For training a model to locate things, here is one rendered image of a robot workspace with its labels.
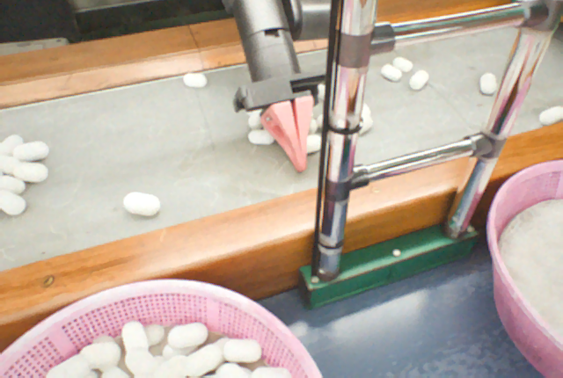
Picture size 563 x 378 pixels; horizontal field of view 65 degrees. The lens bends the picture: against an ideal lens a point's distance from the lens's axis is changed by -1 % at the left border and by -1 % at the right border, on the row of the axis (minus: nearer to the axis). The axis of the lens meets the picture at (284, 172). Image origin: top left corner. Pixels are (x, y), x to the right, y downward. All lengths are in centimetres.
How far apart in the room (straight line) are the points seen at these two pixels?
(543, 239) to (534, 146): 12
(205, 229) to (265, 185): 10
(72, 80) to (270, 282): 41
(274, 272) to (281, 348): 10
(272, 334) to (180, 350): 8
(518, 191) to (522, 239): 5
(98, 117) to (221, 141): 18
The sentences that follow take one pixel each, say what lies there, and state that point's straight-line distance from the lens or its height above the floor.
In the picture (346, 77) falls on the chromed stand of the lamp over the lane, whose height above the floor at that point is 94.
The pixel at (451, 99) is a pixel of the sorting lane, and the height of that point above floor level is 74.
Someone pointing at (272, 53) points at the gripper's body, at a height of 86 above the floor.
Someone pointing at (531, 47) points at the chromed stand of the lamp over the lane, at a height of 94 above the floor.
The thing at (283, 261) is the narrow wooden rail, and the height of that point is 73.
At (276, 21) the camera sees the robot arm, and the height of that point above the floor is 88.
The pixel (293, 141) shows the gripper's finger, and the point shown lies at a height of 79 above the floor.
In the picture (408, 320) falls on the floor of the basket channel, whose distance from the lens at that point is 49.
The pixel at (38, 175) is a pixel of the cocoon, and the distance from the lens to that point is 55.
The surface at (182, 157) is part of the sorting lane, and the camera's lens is 54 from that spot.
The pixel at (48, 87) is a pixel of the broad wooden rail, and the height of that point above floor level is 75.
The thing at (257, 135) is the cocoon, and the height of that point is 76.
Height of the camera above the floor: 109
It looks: 44 degrees down
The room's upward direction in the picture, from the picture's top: straight up
